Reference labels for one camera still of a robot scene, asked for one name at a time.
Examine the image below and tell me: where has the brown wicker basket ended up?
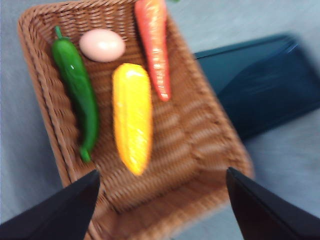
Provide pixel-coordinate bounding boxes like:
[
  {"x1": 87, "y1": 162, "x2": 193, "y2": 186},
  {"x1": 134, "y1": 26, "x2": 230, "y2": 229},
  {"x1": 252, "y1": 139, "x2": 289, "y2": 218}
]
[{"x1": 16, "y1": 0, "x2": 256, "y2": 240}]

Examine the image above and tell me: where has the pale brown egg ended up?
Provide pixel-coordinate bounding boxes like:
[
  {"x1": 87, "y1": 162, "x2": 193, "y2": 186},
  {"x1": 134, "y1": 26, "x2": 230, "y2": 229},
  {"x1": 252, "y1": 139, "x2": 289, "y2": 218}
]
[{"x1": 79, "y1": 28, "x2": 126, "y2": 63}]

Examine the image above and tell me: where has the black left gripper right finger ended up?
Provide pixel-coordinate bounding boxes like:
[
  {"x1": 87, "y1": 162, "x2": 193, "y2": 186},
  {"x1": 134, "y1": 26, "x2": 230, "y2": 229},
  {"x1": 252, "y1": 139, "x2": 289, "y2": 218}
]
[{"x1": 226, "y1": 166, "x2": 320, "y2": 240}]

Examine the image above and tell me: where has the orange toy carrot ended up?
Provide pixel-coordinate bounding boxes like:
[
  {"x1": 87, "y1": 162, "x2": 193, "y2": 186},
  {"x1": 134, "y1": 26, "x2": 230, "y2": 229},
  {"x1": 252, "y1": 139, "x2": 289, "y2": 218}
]
[{"x1": 134, "y1": 0, "x2": 181, "y2": 102}]

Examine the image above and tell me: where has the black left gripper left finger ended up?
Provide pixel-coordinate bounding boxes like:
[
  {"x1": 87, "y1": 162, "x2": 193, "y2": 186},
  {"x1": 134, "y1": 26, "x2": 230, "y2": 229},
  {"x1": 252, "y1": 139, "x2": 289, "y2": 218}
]
[{"x1": 0, "y1": 169, "x2": 101, "y2": 240}]

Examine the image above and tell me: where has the green toy chili pepper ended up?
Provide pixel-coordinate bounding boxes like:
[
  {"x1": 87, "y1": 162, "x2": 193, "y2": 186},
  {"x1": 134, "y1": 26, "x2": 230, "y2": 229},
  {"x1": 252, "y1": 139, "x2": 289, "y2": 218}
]
[{"x1": 51, "y1": 25, "x2": 99, "y2": 163}]

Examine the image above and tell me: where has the yellow-orange toy corn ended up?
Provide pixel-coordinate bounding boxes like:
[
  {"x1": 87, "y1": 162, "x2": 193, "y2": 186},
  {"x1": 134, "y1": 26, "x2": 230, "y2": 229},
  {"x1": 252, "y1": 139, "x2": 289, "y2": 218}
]
[{"x1": 111, "y1": 62, "x2": 154, "y2": 177}]

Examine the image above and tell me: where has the black rectangular tray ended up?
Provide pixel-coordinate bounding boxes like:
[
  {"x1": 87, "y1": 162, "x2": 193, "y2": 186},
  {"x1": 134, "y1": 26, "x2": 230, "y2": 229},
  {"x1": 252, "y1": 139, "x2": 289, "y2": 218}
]
[{"x1": 193, "y1": 33, "x2": 320, "y2": 141}]

